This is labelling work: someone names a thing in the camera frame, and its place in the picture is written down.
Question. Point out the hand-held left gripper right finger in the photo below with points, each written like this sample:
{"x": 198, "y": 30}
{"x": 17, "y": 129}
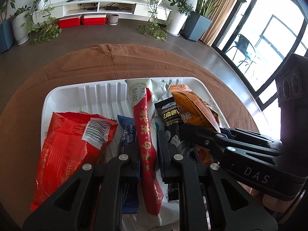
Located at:
{"x": 168, "y": 166}

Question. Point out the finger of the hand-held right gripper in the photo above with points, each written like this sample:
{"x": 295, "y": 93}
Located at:
{"x": 204, "y": 140}
{"x": 250, "y": 137}

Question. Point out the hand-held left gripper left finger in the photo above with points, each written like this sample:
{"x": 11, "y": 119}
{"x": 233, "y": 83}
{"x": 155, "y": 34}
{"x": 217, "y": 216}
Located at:
{"x": 131, "y": 163}

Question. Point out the blue snack packet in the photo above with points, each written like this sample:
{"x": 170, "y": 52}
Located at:
{"x": 127, "y": 130}

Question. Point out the orange snack packet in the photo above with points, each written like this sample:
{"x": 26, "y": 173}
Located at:
{"x": 192, "y": 103}

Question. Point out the black snack packet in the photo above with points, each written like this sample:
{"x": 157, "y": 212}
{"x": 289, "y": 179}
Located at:
{"x": 169, "y": 120}

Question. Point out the long white snack packet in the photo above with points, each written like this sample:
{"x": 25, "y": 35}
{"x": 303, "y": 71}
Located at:
{"x": 144, "y": 125}

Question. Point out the large red snack bag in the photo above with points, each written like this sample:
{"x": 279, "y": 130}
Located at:
{"x": 65, "y": 154}

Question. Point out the large pale snack bag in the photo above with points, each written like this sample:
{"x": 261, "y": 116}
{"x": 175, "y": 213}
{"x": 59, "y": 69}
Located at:
{"x": 160, "y": 86}

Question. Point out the white plastic tray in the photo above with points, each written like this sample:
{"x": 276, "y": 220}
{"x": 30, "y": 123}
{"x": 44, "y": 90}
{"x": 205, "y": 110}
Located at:
{"x": 96, "y": 93}

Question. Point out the person's right hand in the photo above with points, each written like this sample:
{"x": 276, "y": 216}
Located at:
{"x": 272, "y": 202}

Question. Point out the black balcony chair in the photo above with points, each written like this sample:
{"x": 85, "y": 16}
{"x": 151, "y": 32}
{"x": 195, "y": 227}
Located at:
{"x": 243, "y": 43}

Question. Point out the brown tablecloth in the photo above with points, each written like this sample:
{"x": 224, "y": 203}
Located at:
{"x": 72, "y": 67}

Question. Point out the blue-grey square planter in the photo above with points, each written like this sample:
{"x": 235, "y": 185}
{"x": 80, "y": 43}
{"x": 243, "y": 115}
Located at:
{"x": 195, "y": 26}

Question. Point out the balcony railing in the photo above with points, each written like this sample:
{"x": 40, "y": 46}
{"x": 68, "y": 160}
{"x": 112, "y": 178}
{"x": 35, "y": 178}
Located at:
{"x": 269, "y": 21}

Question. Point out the smooth white plant pot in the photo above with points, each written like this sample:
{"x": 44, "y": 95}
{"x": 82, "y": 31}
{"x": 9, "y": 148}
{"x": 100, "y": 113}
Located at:
{"x": 176, "y": 22}

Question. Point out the beige curtain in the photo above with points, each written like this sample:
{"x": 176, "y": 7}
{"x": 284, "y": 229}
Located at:
{"x": 223, "y": 12}

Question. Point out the bushy green plant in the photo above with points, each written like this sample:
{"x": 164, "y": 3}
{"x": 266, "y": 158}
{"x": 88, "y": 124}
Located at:
{"x": 181, "y": 4}

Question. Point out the white television cabinet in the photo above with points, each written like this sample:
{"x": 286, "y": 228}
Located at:
{"x": 144, "y": 10}

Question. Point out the small grey plant pot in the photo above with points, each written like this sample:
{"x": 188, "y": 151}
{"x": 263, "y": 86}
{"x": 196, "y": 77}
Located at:
{"x": 113, "y": 19}

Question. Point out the red storage box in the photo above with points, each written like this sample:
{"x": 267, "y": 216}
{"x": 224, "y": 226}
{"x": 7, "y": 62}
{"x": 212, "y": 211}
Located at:
{"x": 69, "y": 22}
{"x": 93, "y": 20}

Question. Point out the black device on shelf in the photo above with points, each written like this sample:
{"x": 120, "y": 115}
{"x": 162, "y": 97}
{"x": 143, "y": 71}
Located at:
{"x": 112, "y": 8}

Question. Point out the white ribbed plant pot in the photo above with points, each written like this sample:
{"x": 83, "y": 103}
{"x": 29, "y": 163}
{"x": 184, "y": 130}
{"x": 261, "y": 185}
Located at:
{"x": 20, "y": 28}

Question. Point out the blue plant pot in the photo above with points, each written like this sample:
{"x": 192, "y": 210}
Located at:
{"x": 6, "y": 36}

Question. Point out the small leafy plant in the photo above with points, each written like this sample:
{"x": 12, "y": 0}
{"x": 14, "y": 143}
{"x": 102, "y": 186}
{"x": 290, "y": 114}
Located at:
{"x": 20, "y": 10}

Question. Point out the black window frame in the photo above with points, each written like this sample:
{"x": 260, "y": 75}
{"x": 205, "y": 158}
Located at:
{"x": 243, "y": 16}

